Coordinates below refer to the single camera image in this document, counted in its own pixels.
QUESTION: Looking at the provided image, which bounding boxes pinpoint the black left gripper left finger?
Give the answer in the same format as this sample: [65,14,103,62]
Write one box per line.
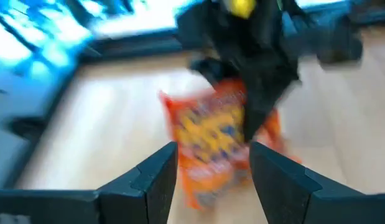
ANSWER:
[97,142,179,224]

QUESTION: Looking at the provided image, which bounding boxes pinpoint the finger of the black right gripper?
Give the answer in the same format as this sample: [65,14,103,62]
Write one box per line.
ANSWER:
[244,80,302,142]
[189,58,232,86]

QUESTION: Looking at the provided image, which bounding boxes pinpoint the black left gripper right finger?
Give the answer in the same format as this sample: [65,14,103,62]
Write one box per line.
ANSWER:
[249,142,366,224]

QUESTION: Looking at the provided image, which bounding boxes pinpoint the red ramen noodle pack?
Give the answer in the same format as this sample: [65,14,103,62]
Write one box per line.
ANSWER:
[157,77,302,211]

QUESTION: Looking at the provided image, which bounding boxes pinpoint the small yellow gripper tag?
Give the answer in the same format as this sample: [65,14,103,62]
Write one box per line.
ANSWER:
[225,0,257,19]

